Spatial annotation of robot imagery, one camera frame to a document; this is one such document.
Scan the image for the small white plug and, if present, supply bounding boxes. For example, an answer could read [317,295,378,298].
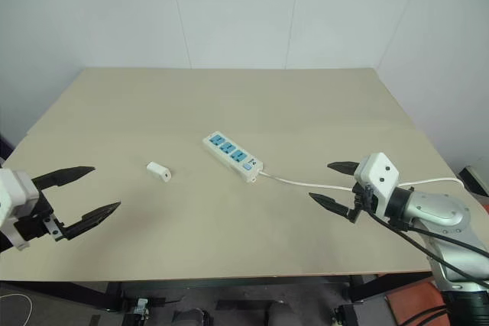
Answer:
[145,161,173,183]

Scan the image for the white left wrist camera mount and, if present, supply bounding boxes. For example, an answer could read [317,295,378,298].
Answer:
[0,168,40,253]

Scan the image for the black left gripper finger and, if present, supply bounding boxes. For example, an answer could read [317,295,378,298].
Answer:
[60,201,122,243]
[31,166,96,193]

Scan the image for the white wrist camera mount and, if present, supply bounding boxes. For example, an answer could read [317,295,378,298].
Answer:
[0,168,40,253]
[352,152,401,205]

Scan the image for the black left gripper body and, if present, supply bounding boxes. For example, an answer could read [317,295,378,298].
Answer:
[14,193,66,244]

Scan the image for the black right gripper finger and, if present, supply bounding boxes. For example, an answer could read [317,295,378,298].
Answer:
[309,192,351,217]
[326,160,361,179]

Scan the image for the orange red pad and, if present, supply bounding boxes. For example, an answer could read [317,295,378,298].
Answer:
[384,274,449,326]

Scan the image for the black table frame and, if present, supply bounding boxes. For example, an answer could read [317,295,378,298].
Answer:
[0,271,429,312]

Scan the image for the white power strip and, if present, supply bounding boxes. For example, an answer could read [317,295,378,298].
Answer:
[201,131,264,184]

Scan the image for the thin white floor cable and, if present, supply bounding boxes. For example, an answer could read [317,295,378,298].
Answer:
[0,292,33,324]

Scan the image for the white power cable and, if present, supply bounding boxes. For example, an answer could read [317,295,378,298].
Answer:
[258,170,466,192]

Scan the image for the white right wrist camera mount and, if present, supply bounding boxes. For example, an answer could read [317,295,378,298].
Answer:
[352,152,401,205]

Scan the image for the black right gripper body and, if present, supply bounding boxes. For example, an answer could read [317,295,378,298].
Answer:
[346,182,377,224]

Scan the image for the metal caster bracket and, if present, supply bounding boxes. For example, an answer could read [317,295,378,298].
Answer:
[330,304,358,326]
[131,296,151,320]

